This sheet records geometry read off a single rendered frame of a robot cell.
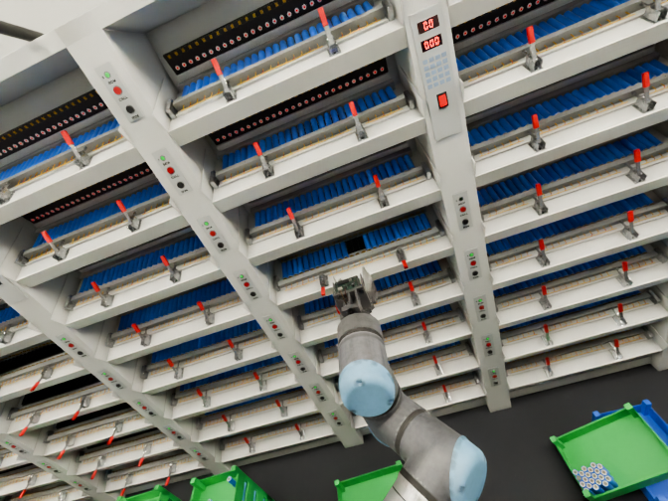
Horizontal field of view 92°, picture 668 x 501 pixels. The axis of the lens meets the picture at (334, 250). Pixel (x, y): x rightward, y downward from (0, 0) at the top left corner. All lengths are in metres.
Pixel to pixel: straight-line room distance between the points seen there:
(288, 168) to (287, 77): 0.22
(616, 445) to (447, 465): 1.15
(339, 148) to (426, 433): 0.66
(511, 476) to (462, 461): 1.09
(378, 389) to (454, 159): 0.63
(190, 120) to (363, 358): 0.69
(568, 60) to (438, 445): 0.87
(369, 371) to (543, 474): 1.21
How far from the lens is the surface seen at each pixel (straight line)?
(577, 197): 1.21
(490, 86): 0.96
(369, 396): 0.58
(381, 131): 0.89
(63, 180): 1.13
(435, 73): 0.89
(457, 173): 0.97
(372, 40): 0.86
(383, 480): 1.74
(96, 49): 0.98
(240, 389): 1.55
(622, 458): 1.68
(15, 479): 2.68
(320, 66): 0.85
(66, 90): 1.28
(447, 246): 1.07
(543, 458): 1.71
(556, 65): 1.01
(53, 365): 1.75
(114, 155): 1.02
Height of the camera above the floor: 1.56
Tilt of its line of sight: 30 degrees down
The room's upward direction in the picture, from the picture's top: 24 degrees counter-clockwise
